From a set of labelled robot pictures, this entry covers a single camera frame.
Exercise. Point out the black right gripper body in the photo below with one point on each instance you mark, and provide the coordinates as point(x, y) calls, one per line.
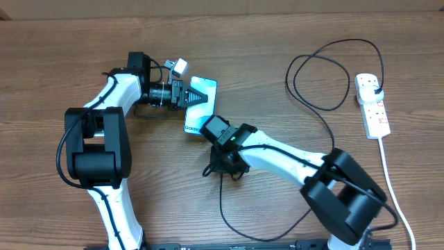
point(223, 164)

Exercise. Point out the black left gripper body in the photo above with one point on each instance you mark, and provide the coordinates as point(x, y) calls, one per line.
point(176, 85)

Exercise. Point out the Samsung Galaxy smartphone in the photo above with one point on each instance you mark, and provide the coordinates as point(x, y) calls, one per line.
point(198, 114)

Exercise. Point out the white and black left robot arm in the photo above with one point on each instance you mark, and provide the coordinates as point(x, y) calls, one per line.
point(94, 153)

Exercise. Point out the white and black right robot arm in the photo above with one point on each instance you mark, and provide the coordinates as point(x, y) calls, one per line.
point(338, 190)

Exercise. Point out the white power strip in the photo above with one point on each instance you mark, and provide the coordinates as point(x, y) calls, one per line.
point(374, 114)

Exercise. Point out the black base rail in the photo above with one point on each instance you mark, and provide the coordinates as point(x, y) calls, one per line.
point(297, 245)

